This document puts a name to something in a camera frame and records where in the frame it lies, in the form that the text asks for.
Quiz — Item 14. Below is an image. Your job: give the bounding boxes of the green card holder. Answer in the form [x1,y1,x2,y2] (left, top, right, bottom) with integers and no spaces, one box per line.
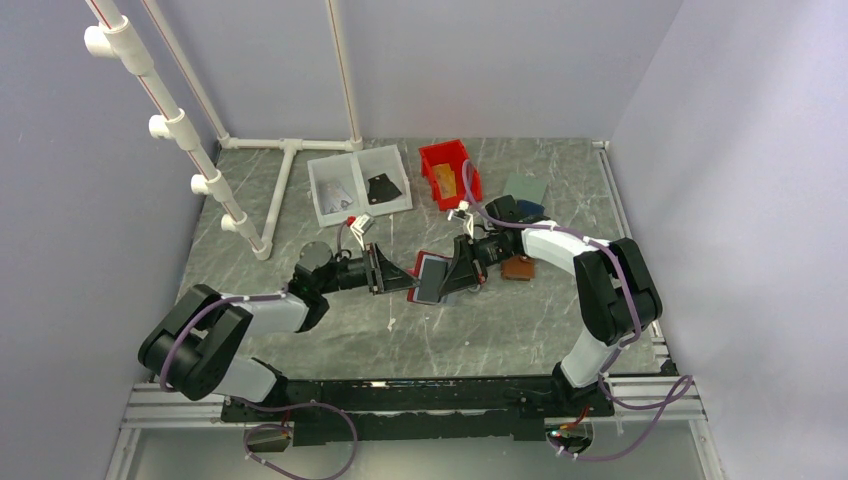
[503,173,548,204]

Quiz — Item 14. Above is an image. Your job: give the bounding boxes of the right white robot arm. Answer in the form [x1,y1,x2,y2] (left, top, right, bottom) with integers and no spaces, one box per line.
[439,195,663,415]

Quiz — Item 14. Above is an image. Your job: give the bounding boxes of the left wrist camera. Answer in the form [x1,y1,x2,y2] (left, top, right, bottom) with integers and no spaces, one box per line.
[347,213,375,245]

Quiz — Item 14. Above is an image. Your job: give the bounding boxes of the cards in white tray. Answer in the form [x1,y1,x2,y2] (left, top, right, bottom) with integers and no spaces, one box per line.
[319,180,355,215]

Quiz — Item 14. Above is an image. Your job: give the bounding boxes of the brown card holder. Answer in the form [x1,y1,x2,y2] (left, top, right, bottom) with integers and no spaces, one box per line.
[501,256,535,281]

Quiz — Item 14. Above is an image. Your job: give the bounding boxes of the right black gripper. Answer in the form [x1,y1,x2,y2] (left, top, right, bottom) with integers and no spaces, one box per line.
[438,234,516,297]

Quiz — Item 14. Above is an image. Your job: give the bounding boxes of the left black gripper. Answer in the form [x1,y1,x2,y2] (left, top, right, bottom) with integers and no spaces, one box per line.
[319,242,422,295]

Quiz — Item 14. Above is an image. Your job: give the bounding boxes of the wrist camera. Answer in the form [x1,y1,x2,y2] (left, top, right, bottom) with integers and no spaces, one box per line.
[447,200,475,237]
[347,213,375,245]

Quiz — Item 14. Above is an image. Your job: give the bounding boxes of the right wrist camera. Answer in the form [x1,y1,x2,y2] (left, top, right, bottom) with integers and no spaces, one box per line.
[447,200,475,237]

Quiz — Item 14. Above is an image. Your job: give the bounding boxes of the orange card in bin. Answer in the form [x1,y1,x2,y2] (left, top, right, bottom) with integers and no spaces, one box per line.
[432,163,456,199]

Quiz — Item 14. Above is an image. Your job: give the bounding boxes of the red plastic bin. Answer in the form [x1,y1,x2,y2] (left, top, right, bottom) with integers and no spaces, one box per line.
[419,139,483,211]

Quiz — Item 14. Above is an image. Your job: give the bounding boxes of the white divided tray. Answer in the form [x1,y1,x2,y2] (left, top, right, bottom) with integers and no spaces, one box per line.
[307,145,413,227]

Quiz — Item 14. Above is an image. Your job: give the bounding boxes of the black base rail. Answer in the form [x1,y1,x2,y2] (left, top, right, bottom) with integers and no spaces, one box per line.
[221,374,614,446]

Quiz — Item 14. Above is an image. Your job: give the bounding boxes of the blue card holder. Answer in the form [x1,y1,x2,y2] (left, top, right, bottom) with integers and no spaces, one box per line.
[517,199,545,217]

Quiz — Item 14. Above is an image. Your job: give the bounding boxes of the white pvc pipe frame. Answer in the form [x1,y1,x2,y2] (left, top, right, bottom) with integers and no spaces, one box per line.
[84,1,363,261]

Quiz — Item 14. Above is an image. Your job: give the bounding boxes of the red card holder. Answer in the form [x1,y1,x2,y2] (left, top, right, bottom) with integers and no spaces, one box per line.
[407,250,457,306]

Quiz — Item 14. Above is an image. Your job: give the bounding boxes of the black credit card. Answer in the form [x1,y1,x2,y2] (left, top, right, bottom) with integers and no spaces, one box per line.
[415,257,449,304]

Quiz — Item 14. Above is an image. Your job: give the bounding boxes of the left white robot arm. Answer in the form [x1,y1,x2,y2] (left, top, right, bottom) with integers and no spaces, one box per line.
[137,242,419,420]

